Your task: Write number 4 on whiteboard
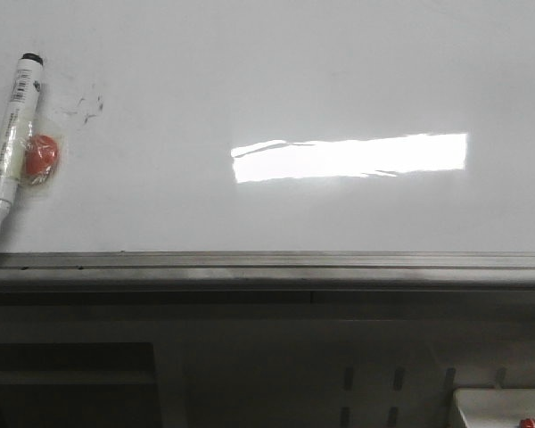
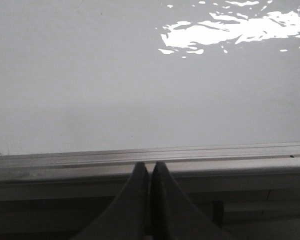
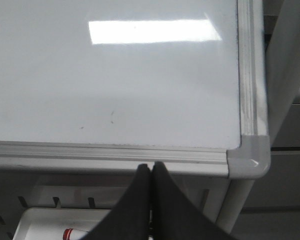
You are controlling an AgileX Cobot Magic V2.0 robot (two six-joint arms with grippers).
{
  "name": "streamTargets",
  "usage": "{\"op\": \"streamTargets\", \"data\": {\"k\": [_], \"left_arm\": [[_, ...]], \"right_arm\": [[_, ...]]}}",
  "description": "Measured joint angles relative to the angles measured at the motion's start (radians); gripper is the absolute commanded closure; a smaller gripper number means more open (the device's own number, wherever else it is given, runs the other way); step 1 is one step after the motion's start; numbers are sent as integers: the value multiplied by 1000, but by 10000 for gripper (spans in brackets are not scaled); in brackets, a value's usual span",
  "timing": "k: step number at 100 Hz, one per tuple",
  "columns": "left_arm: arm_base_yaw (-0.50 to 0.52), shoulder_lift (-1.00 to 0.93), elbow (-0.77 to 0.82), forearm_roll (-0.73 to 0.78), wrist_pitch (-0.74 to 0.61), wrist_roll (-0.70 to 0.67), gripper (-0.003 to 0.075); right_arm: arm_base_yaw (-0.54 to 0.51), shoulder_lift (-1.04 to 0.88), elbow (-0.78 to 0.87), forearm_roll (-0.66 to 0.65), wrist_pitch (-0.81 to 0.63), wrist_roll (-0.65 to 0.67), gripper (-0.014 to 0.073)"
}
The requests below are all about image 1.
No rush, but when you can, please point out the red round magnet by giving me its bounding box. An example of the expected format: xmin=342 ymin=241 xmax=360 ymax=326
xmin=25 ymin=135 xmax=59 ymax=177

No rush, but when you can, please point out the white black whiteboard marker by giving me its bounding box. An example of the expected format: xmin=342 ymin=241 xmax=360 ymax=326
xmin=0 ymin=53 xmax=44 ymax=229

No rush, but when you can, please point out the white whiteboard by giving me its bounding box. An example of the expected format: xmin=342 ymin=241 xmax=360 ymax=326
xmin=0 ymin=1 xmax=535 ymax=252

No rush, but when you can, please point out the white slotted metal panel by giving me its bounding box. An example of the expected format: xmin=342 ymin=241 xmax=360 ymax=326
xmin=152 ymin=320 xmax=535 ymax=427

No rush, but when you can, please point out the white plastic box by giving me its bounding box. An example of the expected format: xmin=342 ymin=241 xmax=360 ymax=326
xmin=449 ymin=389 xmax=535 ymax=427

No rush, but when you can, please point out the small red cap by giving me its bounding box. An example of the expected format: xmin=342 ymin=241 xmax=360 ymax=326
xmin=519 ymin=418 xmax=535 ymax=428

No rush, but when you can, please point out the grey aluminium whiteboard frame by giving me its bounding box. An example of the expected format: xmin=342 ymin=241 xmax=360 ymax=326
xmin=0 ymin=251 xmax=535 ymax=299

